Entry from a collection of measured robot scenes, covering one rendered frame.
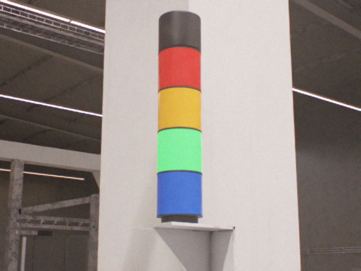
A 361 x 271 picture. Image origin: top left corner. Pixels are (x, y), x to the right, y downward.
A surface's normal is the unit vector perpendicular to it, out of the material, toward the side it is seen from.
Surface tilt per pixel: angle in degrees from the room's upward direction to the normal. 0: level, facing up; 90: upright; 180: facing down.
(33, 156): 90
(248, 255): 90
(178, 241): 90
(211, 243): 90
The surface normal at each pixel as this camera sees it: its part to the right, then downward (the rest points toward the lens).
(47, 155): 0.64, -0.18
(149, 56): -0.77, -0.15
